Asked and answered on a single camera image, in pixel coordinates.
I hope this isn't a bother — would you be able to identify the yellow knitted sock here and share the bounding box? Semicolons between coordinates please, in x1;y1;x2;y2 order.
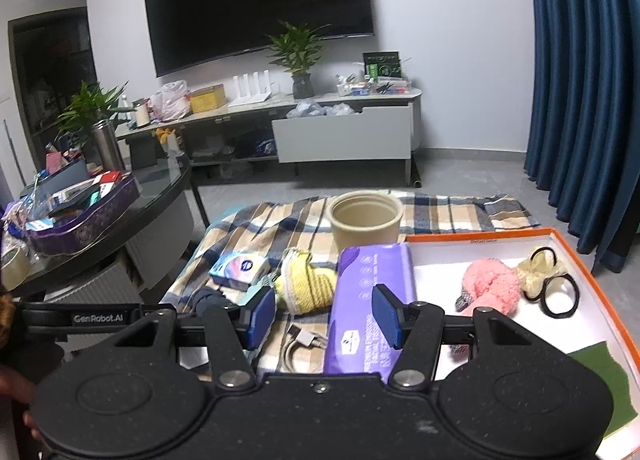
274;247;337;316

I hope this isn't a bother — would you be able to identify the pink fluffy sock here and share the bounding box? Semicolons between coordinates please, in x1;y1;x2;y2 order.
456;258;521;316

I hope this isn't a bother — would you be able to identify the cream scrunchie hair tie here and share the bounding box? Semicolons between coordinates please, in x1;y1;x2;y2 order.
516;246;572;302

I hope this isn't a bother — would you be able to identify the small blue tissue packet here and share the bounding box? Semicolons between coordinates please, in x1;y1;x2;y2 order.
208;252;270;291

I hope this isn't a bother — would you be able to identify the purple tissue pack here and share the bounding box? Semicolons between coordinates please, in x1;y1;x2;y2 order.
323;243;416;380

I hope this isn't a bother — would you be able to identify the tape roll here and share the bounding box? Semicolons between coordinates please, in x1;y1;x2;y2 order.
1;244;32;291

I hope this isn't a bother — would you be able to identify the orange rimmed white box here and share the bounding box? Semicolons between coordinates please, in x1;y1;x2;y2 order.
406;228;639;459

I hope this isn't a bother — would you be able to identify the plaid blanket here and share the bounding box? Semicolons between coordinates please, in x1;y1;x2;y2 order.
162;190;539;371

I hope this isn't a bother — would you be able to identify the purple tin box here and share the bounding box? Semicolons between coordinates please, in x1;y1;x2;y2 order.
25;174;140;256

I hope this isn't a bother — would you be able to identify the beige paper cup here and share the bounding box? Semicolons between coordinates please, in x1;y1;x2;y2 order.
328;190;404;253

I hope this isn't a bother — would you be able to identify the green leaf cloth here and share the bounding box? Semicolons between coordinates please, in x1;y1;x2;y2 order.
568;342;638;437

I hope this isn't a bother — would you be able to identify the white tv cabinet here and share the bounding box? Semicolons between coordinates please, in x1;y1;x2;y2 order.
117;88;422;185

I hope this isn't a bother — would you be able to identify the yellow cardboard box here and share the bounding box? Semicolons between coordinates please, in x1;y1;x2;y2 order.
189;84;227;114

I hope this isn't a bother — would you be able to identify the white router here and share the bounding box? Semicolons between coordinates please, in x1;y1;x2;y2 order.
229;70;276;108

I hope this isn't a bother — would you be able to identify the white plastic bag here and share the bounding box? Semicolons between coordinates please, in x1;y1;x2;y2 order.
150;80;191;123

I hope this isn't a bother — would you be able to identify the green black box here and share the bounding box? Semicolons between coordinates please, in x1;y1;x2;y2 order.
362;51;402;79

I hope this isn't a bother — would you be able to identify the potted bamboo plant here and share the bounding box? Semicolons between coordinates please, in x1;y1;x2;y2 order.
268;21;326;100

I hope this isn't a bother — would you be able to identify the blue curtain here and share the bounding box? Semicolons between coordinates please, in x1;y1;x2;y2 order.
524;0;639;272

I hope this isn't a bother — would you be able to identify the white usb cable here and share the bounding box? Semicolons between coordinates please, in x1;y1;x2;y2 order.
280;322;329;374

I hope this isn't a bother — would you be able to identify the black hair tie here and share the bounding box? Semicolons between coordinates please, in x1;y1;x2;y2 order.
538;272;582;318

